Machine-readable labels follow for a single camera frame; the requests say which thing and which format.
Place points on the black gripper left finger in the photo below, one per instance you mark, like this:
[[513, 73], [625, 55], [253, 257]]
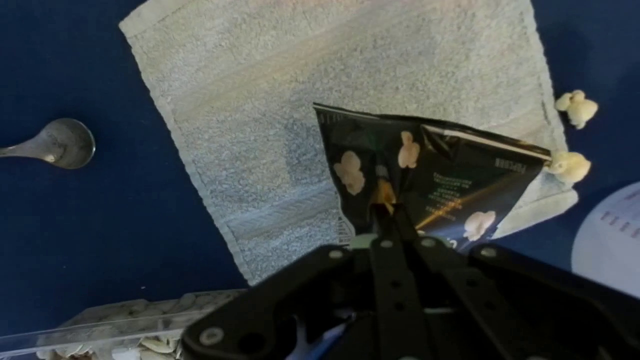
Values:
[[393, 301]]

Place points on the metal spoon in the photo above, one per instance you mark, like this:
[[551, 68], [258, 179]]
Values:
[[62, 142]]

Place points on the clear rectangular plastic container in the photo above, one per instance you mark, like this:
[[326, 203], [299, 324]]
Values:
[[120, 326]]

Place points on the white cloth towel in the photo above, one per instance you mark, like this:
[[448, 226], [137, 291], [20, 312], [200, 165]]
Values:
[[266, 120]]

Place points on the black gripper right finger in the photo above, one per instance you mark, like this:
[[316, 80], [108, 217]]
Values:
[[461, 301]]

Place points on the clear plastic measuring cup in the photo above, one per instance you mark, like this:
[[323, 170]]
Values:
[[612, 241]]

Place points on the black popcorn snack packet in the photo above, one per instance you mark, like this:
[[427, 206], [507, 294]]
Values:
[[461, 181]]

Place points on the loose popcorn piece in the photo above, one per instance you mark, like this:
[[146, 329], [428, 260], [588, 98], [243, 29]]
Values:
[[579, 107], [570, 165]]

